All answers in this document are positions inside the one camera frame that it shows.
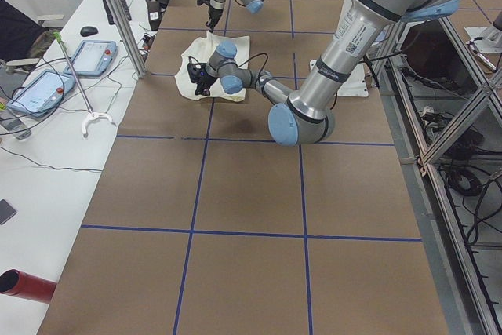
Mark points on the black computer mouse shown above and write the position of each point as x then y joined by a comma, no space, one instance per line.
87,31

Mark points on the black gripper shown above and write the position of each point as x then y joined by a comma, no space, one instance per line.
214,13
205,81

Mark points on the far blue teach pendant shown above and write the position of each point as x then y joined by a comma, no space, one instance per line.
93,57

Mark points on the red fire extinguisher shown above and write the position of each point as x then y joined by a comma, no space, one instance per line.
20,284

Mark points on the cream long-sleeve cat shirt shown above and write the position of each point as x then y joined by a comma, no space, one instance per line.
201,50

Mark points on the reacher grabber stick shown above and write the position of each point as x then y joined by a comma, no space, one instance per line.
92,115

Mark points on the aluminium frame post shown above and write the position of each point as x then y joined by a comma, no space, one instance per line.
127,36

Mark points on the black smartphone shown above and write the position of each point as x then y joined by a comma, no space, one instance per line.
6,211

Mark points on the near blue teach pendant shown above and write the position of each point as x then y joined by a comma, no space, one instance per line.
42,95

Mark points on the blue teach pendant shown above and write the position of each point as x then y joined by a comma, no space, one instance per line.
42,95
93,57

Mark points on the clear water bottle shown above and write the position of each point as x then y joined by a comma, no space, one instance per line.
15,126

